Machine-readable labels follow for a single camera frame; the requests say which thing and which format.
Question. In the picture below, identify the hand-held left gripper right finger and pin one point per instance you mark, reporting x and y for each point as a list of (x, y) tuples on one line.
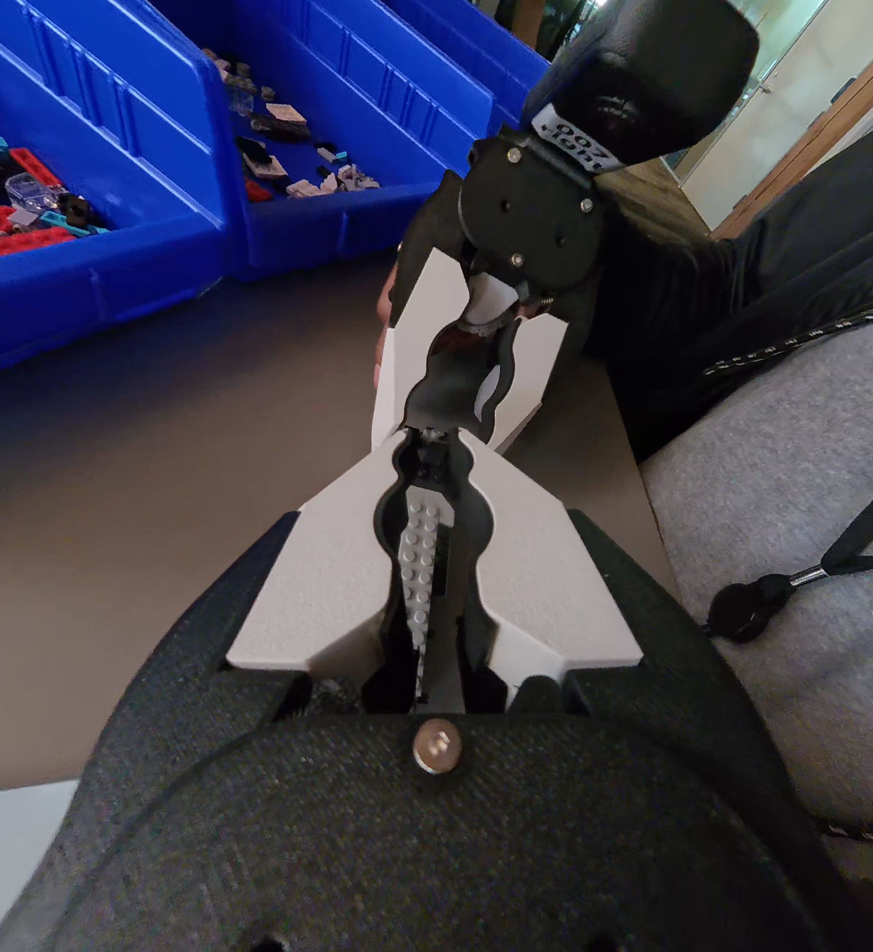
[(548, 580)]

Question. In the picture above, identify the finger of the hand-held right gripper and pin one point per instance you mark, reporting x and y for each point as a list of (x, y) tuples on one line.
[(533, 372), (407, 335)]

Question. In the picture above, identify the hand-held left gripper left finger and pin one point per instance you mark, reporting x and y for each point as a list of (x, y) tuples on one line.
[(317, 580)]

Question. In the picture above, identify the grey and black brick model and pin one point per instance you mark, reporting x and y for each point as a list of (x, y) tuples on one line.
[(420, 550)]

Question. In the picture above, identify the person's right hand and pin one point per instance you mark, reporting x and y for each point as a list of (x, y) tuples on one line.
[(384, 305)]

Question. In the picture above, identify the blue plastic bin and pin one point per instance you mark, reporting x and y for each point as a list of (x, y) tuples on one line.
[(317, 230), (72, 312)]

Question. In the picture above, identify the pile of grey bricks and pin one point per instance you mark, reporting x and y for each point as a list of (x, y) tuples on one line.
[(280, 126)]

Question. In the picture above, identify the grey jacket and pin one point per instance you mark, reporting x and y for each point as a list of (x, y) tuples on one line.
[(779, 483)]

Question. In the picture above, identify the pile of colourful bricks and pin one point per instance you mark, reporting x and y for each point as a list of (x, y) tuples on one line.
[(20, 223)]

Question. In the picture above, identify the wooden door frame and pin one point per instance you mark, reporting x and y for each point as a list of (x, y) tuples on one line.
[(816, 126)]

